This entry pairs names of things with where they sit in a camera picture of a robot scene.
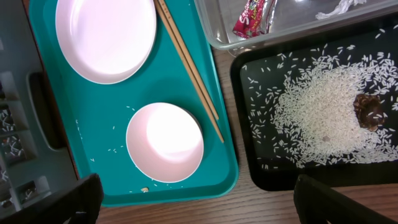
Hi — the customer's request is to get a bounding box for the white paper napkin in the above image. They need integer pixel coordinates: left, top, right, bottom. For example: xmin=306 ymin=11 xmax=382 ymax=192
xmin=315 ymin=0 xmax=367 ymax=20

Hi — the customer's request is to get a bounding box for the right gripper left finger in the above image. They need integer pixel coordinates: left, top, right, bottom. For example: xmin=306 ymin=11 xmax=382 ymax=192
xmin=1 ymin=174 xmax=104 ymax=224

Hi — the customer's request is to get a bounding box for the black rectangular tray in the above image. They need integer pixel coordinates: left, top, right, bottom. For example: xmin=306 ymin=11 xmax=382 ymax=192
xmin=230 ymin=12 xmax=397 ymax=191

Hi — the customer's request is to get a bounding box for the grey plastic dish rack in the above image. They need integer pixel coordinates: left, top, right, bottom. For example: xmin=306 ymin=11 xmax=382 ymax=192
xmin=1 ymin=1 xmax=77 ymax=218

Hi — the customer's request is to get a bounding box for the large white round plate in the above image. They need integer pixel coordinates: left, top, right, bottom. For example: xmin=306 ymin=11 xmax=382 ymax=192
xmin=55 ymin=0 xmax=157 ymax=85

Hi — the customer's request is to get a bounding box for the brown food lump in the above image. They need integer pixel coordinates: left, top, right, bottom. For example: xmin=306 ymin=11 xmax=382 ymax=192
xmin=353 ymin=94 xmax=386 ymax=132

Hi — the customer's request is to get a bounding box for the clear plastic waste bin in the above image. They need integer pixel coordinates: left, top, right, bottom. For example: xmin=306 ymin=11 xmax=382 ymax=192
xmin=195 ymin=0 xmax=397 ymax=55

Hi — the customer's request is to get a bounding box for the red snack wrapper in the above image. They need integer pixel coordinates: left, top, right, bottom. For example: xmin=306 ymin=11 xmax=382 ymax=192
xmin=233 ymin=0 xmax=277 ymax=39

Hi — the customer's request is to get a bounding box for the pink bowl with food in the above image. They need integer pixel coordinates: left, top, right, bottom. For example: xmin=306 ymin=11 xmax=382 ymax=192
xmin=126 ymin=103 xmax=204 ymax=183

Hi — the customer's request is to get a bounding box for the wooden chopstick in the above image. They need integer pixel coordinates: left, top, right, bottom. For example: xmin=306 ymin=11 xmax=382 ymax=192
xmin=154 ymin=0 xmax=224 ymax=142
xmin=158 ymin=0 xmax=220 ymax=121

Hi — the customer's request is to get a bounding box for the spilled rice pile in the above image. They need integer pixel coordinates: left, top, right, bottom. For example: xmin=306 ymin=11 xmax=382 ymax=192
xmin=240 ymin=26 xmax=397 ymax=170

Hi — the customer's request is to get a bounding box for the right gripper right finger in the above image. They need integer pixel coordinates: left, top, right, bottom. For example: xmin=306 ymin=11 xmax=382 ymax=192
xmin=294 ymin=175 xmax=397 ymax=224

